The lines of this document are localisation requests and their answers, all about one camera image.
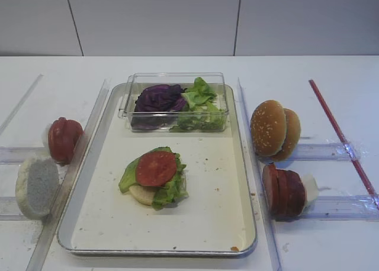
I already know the lettuce leaf on bun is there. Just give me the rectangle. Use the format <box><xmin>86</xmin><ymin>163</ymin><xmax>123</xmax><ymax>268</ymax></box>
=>
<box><xmin>118</xmin><ymin>147</ymin><xmax>188</xmax><ymax>210</ymax></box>

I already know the stack of tomato slices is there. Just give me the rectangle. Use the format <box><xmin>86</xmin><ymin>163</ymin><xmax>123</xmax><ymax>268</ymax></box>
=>
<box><xmin>48</xmin><ymin>117</ymin><xmax>83</xmax><ymax>165</ymax></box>

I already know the clear plastic salad container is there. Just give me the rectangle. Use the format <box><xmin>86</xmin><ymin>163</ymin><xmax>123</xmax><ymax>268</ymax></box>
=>
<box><xmin>118</xmin><ymin>72</ymin><xmax>229</xmax><ymax>133</ymax></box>

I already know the tomato slice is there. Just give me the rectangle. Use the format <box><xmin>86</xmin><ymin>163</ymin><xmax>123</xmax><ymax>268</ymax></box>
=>
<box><xmin>136</xmin><ymin>151</ymin><xmax>176</xmax><ymax>187</ymax></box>

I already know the clear rail under white bun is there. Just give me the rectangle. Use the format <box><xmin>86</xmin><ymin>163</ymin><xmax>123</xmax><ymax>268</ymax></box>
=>
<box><xmin>0</xmin><ymin>196</ymin><xmax>28</xmax><ymax>221</ymax></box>

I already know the clear rail under patties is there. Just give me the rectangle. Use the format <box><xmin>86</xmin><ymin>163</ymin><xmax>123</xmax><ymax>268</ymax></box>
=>
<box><xmin>275</xmin><ymin>195</ymin><xmax>379</xmax><ymax>222</ymax></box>

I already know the rear sesame bun top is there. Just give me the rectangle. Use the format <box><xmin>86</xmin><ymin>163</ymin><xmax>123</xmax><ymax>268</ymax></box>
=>
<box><xmin>271</xmin><ymin>108</ymin><xmax>301</xmax><ymax>162</ymax></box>

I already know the clear rail under buns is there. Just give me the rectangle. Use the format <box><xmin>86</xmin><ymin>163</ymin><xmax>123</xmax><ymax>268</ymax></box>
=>
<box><xmin>257</xmin><ymin>142</ymin><xmax>362</xmax><ymax>162</ymax></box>

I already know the green lettuce in container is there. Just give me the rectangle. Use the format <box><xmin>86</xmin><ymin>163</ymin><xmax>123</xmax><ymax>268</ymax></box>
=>
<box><xmin>169</xmin><ymin>77</ymin><xmax>226</xmax><ymax>133</ymax></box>

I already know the clear long right divider rail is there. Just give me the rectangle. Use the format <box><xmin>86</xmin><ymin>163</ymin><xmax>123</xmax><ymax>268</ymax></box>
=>
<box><xmin>237</xmin><ymin>78</ymin><xmax>282</xmax><ymax>270</ymax></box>

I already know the white pusher block for tomatoes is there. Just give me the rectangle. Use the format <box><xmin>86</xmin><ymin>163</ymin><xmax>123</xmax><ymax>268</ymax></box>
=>
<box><xmin>41</xmin><ymin>124</ymin><xmax>51</xmax><ymax>149</ymax></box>

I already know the metal baking tray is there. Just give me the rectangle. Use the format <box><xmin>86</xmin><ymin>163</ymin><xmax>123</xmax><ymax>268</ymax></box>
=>
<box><xmin>57</xmin><ymin>84</ymin><xmax>257</xmax><ymax>257</ymax></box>

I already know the red straw strip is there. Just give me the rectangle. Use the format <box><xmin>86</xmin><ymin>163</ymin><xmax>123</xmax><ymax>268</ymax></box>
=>
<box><xmin>309</xmin><ymin>79</ymin><xmax>378</xmax><ymax>209</ymax></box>

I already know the clear long left divider rail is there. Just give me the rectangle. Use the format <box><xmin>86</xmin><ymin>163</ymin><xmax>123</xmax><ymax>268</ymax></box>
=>
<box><xmin>26</xmin><ymin>80</ymin><xmax>110</xmax><ymax>271</ymax></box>

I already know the sesame bun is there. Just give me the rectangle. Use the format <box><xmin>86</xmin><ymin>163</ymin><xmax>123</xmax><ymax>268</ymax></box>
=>
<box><xmin>250</xmin><ymin>100</ymin><xmax>287</xmax><ymax>157</ymax></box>
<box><xmin>271</xmin><ymin>108</ymin><xmax>301</xmax><ymax>162</ymax></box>

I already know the purple cabbage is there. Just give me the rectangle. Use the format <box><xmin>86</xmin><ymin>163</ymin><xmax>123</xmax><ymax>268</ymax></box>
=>
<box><xmin>131</xmin><ymin>84</ymin><xmax>187</xmax><ymax>131</ymax></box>

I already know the white pusher block for patties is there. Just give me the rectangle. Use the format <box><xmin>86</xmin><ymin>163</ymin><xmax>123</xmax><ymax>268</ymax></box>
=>
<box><xmin>300</xmin><ymin>174</ymin><xmax>319</xmax><ymax>213</ymax></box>

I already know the bun bottom on tray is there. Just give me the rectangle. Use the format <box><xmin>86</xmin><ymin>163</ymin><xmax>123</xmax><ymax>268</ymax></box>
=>
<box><xmin>127</xmin><ymin>170</ymin><xmax>187</xmax><ymax>207</ymax></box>

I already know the clear far left rail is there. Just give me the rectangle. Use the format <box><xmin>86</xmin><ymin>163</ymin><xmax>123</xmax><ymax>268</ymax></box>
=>
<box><xmin>0</xmin><ymin>74</ymin><xmax>44</xmax><ymax>135</ymax></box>

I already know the white bun bottom upright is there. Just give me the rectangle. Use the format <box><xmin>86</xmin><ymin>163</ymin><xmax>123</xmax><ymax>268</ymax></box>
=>
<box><xmin>15</xmin><ymin>157</ymin><xmax>59</xmax><ymax>220</ymax></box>

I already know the front sesame bun top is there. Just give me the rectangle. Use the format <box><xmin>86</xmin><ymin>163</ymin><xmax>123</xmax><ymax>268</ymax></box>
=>
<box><xmin>250</xmin><ymin>100</ymin><xmax>287</xmax><ymax>157</ymax></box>

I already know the clear long divider rail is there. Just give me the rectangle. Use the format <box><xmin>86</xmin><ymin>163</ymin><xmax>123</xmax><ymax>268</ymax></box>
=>
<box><xmin>26</xmin><ymin>80</ymin><xmax>110</xmax><ymax>271</ymax></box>
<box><xmin>237</xmin><ymin>78</ymin><xmax>282</xmax><ymax>270</ymax></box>

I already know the clear rail under tomatoes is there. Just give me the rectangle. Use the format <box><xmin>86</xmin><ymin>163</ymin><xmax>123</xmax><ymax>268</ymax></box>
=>
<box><xmin>0</xmin><ymin>147</ymin><xmax>50</xmax><ymax>165</ymax></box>

